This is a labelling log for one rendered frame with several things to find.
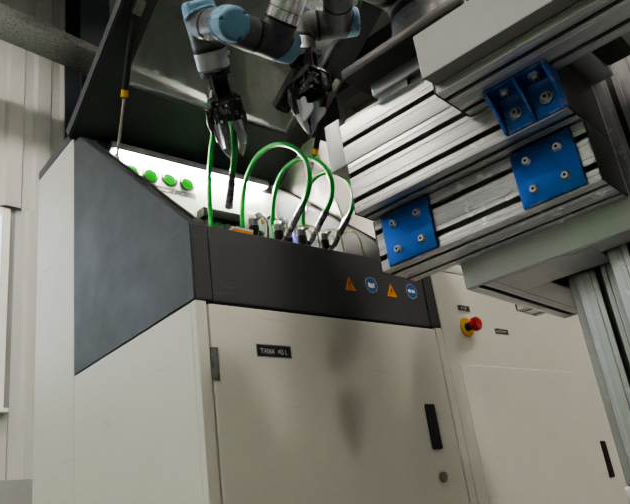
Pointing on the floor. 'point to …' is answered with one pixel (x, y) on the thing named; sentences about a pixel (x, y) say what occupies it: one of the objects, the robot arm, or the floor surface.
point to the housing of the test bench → (55, 333)
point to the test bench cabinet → (166, 419)
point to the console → (511, 386)
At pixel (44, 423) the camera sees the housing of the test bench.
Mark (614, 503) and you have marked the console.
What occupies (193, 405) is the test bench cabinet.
